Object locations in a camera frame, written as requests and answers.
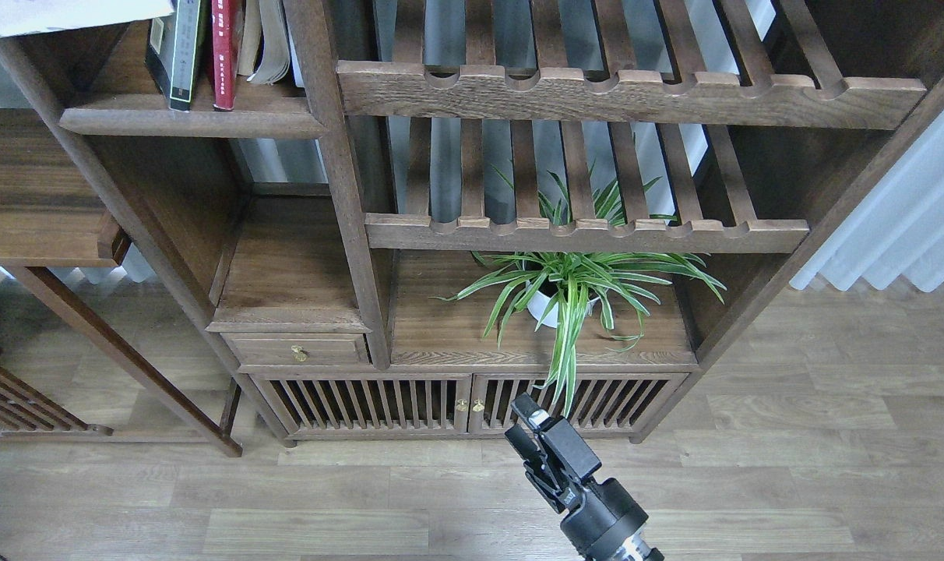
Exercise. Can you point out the white pale cover book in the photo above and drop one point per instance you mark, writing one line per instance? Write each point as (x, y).
(33, 17)

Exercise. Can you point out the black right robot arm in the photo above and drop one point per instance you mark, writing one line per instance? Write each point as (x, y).
(602, 520)

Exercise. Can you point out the beige upright book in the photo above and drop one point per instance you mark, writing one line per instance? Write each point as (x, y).
(251, 39)

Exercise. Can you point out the white curtain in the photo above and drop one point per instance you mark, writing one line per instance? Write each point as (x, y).
(896, 231)

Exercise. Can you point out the brass drawer knob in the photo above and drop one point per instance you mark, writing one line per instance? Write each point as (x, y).
(299, 353)

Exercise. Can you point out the green spider plant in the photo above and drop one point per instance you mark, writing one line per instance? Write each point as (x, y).
(625, 274)

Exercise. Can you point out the worn grey upright book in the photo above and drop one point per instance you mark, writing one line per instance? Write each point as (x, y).
(276, 54)

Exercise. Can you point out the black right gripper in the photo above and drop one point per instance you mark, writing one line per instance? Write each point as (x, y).
(602, 521)

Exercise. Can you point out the green and black book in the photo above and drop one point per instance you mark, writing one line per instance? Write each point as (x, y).
(173, 51)

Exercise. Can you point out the white plant pot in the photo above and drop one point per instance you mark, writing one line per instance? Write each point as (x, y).
(562, 302)

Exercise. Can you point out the dark wooden bookshelf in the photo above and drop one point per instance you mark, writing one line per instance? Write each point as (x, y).
(336, 215)

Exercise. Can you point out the red cover book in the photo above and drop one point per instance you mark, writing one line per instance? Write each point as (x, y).
(226, 25)

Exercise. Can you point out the brass cabinet door knobs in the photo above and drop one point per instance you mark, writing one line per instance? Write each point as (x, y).
(464, 405)

